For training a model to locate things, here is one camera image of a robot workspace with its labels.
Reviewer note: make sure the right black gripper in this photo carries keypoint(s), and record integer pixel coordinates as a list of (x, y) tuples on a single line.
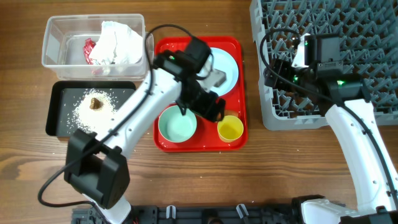
[(272, 80)]

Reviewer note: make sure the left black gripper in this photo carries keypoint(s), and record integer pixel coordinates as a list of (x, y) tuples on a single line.
[(204, 110)]

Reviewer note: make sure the mint green bowl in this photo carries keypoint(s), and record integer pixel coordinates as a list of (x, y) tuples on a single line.
[(176, 127)]

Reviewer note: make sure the yellow plastic cup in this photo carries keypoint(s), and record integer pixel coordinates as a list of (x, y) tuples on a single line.
[(230, 128)]

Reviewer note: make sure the white rice pile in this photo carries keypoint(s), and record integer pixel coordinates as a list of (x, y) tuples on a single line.
[(81, 116)]

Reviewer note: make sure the brown food scrap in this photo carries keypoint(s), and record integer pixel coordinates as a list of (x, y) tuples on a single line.
[(95, 104)]

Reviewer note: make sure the orange carrot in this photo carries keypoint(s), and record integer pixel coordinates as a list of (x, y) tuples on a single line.
[(230, 112)]

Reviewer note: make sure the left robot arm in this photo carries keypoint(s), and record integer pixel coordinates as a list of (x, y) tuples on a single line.
[(96, 164)]

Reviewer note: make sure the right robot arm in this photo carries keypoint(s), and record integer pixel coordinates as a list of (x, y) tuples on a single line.
[(344, 100)]

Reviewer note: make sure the grey dishwasher rack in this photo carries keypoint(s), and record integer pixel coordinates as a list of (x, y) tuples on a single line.
[(368, 40)]

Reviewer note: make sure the clear plastic waste bin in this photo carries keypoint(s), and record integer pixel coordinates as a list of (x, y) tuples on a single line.
[(64, 39)]

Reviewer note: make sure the red serving tray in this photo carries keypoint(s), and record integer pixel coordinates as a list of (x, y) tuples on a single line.
[(206, 137)]

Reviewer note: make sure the large light blue plate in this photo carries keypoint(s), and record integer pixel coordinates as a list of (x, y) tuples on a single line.
[(224, 62)]

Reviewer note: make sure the crumpled white paper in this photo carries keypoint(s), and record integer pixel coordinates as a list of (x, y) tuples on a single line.
[(117, 44)]

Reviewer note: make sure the red crumpled wrapper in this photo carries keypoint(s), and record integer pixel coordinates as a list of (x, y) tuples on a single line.
[(87, 49)]

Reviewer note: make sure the black rectangular tray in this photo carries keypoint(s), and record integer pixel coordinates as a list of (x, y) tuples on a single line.
[(57, 112)]

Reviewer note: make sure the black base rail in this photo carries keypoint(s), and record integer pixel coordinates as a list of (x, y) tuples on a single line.
[(278, 213)]

